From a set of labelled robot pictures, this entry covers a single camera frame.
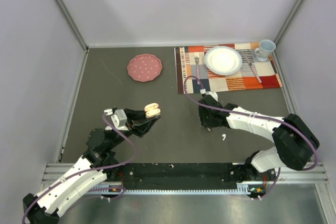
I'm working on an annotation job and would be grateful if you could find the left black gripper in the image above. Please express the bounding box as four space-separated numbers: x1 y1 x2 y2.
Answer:
108 108 161 149

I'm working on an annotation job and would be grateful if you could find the white earbud charging case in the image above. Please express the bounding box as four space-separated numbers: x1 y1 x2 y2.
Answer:
144 103 161 118

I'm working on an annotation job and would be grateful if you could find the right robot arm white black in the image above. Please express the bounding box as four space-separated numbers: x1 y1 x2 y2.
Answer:
198 92 320 180

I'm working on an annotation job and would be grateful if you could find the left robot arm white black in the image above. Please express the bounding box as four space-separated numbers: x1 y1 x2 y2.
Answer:
22 103 161 223

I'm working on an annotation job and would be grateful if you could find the pink polka dot plate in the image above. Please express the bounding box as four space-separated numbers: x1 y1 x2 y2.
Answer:
127 54 163 82

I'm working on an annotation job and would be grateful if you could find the white paper plate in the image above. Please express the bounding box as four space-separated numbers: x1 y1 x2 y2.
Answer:
204 46 243 76

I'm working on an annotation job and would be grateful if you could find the patchwork colourful placemat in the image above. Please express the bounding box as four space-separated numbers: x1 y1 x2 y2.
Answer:
174 42 282 94

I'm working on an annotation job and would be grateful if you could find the light blue mug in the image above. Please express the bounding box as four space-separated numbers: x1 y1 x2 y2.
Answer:
254 39 276 61

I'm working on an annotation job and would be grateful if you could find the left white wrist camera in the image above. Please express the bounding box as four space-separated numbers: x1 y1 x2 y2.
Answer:
104 107 128 131

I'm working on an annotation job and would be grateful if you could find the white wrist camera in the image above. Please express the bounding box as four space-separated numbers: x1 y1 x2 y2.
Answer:
200 89 218 101
104 107 128 131

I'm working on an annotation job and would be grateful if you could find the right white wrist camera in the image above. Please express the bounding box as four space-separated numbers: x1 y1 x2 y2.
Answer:
200 89 218 101

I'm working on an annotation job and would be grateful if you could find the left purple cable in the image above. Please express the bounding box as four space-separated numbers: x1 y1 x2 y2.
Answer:
21 112 138 224

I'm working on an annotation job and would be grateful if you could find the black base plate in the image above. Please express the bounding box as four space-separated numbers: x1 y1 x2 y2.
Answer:
107 163 264 189

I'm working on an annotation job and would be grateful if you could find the pink handled fork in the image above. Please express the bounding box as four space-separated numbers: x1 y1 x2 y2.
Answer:
194 52 201 85

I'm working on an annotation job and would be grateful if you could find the pink handled knife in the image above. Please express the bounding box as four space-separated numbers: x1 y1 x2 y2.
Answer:
242 52 262 83

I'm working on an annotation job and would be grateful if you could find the grey slotted cable duct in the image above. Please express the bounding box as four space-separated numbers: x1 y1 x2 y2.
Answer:
87 184 266 195

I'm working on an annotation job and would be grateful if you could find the aluminium frame rail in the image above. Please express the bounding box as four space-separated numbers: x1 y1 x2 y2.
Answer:
41 163 328 185

